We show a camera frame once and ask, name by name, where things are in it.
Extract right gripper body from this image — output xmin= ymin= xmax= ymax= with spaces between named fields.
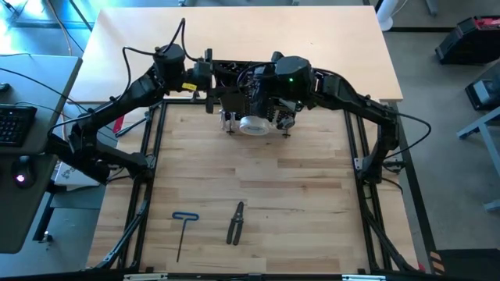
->
xmin=237 ymin=63 xmax=277 ymax=119

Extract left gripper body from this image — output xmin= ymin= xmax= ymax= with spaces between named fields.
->
xmin=190 ymin=48 xmax=216 ymax=116

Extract clear tape roll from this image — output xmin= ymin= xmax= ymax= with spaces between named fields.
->
xmin=238 ymin=115 xmax=272 ymax=137

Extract blue T-handle hex key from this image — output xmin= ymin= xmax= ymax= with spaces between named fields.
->
xmin=171 ymin=211 xmax=201 ymax=264

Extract black-handled pliers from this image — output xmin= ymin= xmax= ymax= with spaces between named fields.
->
xmin=225 ymin=201 xmax=246 ymax=247

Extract black peg board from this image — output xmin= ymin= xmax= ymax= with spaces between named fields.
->
xmin=209 ymin=58 xmax=310 ymax=140

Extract black storage bin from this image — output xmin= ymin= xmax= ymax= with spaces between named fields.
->
xmin=216 ymin=72 xmax=248 ymax=116

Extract beige desk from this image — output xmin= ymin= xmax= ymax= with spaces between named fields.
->
xmin=69 ymin=5 xmax=404 ymax=104

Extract white fan base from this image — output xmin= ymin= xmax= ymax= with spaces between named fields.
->
xmin=374 ymin=0 xmax=402 ymax=33

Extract white cardboard box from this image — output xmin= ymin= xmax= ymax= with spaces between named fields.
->
xmin=53 ymin=161 xmax=102 ymax=188

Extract grey side desk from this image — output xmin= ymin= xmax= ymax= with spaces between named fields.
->
xmin=0 ymin=54 xmax=84 ymax=254

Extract black keyboard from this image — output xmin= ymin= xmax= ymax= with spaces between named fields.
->
xmin=0 ymin=103 xmax=39 ymax=149

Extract black computer mouse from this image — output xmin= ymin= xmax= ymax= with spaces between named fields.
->
xmin=10 ymin=155 xmax=38 ymax=191

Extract black toolbox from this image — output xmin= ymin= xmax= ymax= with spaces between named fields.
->
xmin=434 ymin=14 xmax=500 ymax=66

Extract black box grey panel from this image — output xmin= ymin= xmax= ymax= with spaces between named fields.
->
xmin=463 ymin=64 xmax=500 ymax=112

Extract black mat orange stripes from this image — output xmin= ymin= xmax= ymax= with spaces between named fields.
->
xmin=428 ymin=248 xmax=500 ymax=281

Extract black cable loop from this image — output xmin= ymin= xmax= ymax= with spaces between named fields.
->
xmin=122 ymin=16 xmax=204 ymax=94

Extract black aluminium frame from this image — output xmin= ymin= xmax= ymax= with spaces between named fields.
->
xmin=91 ymin=90 xmax=421 ymax=276

